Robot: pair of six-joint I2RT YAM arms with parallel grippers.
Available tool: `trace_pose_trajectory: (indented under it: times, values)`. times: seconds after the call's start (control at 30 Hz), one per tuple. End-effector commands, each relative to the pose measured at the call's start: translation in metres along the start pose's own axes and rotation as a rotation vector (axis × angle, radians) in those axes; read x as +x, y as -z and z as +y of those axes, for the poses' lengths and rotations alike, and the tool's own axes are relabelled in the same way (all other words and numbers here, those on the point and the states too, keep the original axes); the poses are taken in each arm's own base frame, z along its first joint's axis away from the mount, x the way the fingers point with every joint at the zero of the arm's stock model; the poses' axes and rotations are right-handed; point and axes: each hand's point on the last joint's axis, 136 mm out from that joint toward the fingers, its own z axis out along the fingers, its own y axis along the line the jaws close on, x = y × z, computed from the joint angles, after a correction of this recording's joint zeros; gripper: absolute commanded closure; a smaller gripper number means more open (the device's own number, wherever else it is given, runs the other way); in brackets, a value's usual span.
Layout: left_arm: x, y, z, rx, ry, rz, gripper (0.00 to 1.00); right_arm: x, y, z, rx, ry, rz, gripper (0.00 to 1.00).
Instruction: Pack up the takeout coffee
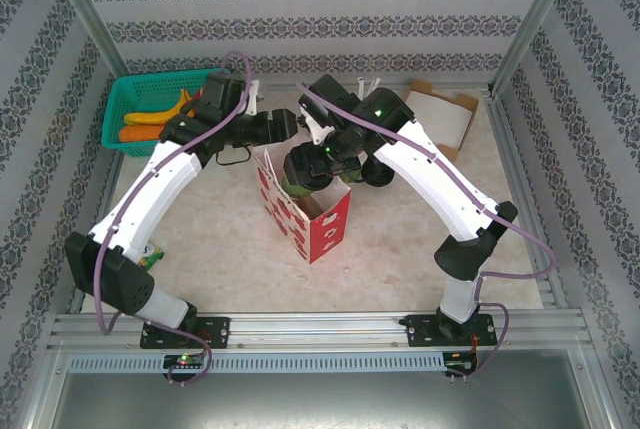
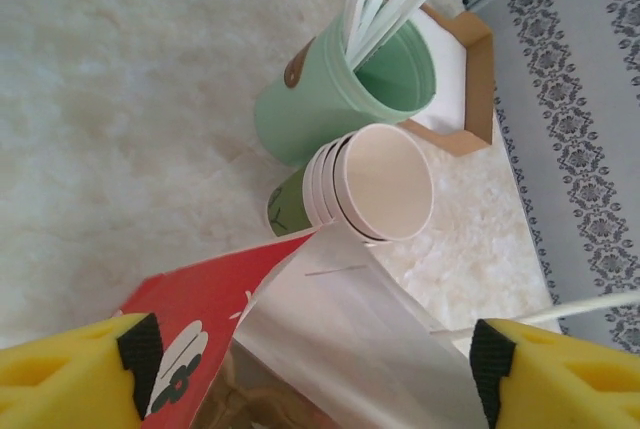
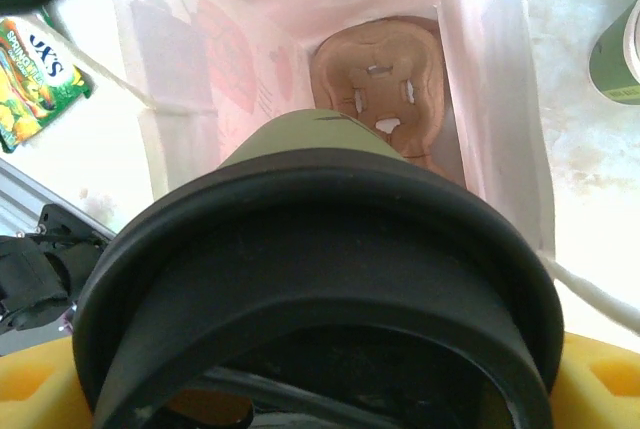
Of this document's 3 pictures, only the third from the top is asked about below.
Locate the green paper coffee cup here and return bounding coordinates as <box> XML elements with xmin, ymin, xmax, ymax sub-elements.
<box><xmin>218</xmin><ymin>108</ymin><xmax>412</xmax><ymax>178</ymax></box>

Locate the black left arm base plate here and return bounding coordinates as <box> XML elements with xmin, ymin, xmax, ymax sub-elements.
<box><xmin>38</xmin><ymin>203</ymin><xmax>119</xmax><ymax>270</ymax></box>

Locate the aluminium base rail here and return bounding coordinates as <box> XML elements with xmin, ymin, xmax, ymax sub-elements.
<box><xmin>0</xmin><ymin>156</ymin><xmax>117</xmax><ymax>245</ymax></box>

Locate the green paper cup stack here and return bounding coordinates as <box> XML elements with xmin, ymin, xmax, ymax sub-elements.
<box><xmin>588</xmin><ymin>0</ymin><xmax>640</xmax><ymax>106</ymax></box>

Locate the red white paper gift bag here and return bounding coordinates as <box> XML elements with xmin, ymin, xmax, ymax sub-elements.
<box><xmin>39</xmin><ymin>0</ymin><xmax>640</xmax><ymax>336</ymax></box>

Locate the green candy bag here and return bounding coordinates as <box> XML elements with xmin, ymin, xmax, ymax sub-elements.
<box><xmin>0</xmin><ymin>16</ymin><xmax>94</xmax><ymax>153</ymax></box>

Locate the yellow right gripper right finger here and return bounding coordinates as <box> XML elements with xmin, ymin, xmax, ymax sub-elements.
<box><xmin>549</xmin><ymin>331</ymin><xmax>640</xmax><ymax>429</ymax></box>

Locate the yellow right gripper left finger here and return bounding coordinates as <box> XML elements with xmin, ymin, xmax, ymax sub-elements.
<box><xmin>0</xmin><ymin>336</ymin><xmax>96</xmax><ymax>429</ymax></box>

